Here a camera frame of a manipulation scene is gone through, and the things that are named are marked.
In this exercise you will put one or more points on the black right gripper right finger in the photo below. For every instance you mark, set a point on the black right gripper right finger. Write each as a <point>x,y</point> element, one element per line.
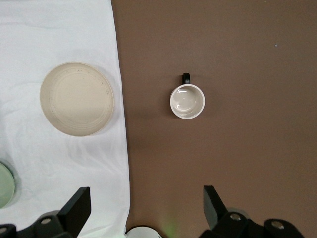
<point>213,208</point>

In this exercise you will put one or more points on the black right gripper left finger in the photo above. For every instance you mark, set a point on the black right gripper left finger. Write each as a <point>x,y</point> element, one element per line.
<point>74,213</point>

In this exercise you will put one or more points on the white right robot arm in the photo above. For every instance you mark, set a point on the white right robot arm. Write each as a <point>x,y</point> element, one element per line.
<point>142,233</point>

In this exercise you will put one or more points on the green plate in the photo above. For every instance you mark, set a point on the green plate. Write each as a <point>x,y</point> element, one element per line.
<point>5,186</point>

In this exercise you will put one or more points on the beige plate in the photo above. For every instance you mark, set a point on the beige plate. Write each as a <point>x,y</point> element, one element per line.
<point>76,99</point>

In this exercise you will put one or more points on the white cloth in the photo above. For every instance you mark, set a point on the white cloth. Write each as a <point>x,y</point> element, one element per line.
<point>62,29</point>

